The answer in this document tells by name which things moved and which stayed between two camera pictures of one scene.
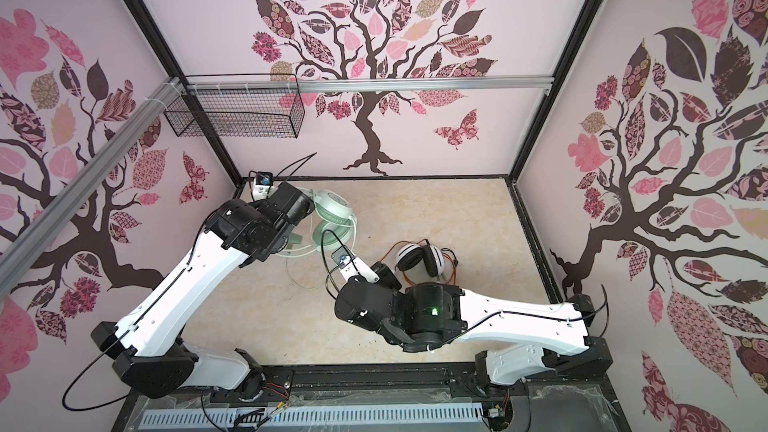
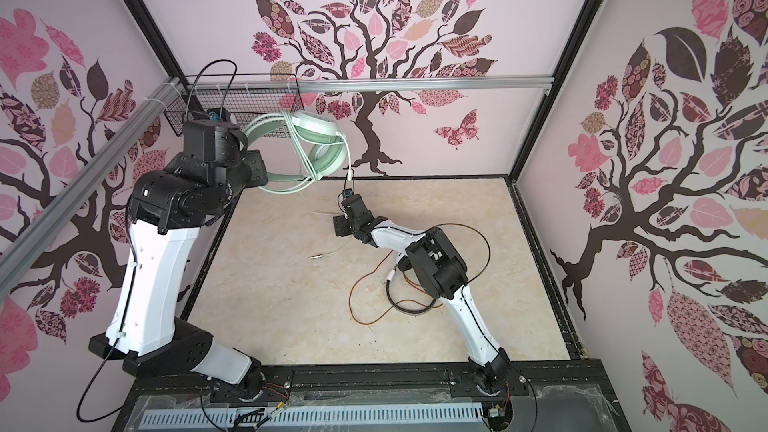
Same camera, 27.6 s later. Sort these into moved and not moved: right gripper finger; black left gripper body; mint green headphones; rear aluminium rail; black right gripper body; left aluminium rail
Moved: mint green headphones; black left gripper body; black right gripper body; right gripper finger
Not moved: rear aluminium rail; left aluminium rail
